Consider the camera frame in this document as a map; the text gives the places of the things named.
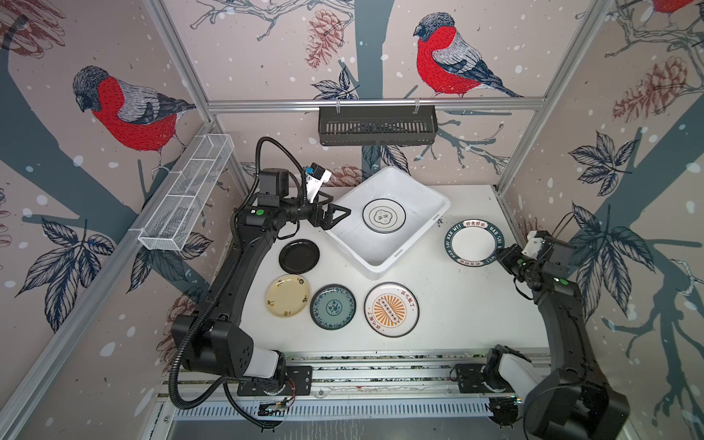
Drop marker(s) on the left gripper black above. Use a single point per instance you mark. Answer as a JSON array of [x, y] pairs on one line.
[[326, 222]]

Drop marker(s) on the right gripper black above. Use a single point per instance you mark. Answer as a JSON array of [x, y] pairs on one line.
[[506, 259]]

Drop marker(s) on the white plate black outline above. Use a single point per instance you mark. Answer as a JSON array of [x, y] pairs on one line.
[[384, 216]]

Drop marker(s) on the green rim plate large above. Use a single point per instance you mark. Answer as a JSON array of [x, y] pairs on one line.
[[474, 243]]

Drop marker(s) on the white plastic bin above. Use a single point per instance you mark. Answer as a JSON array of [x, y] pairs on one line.
[[373, 254]]

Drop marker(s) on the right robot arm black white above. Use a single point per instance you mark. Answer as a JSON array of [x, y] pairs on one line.
[[575, 401]]

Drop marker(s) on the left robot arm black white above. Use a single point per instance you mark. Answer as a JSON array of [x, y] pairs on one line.
[[210, 340]]

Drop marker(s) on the yellow plate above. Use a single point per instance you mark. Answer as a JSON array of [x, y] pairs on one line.
[[288, 295]]

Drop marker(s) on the teal patterned plate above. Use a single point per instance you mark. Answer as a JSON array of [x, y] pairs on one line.
[[333, 307]]

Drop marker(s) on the orange sunburst plate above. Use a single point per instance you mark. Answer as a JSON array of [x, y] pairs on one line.
[[391, 310]]

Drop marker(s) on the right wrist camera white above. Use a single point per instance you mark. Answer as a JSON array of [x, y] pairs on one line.
[[536, 244]]

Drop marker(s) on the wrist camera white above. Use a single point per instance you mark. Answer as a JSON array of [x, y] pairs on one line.
[[536, 244], [316, 176]]

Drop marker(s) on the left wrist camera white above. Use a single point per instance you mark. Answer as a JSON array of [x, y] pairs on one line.
[[316, 176]]

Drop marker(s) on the black hanging wall basket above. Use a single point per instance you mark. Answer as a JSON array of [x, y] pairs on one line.
[[349, 126]]

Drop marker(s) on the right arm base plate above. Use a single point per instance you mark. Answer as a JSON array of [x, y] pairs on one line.
[[477, 378]]

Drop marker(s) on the white wire mesh basket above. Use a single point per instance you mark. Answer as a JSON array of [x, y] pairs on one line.
[[177, 213]]

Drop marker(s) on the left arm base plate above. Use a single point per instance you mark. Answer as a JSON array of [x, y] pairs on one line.
[[294, 380]]

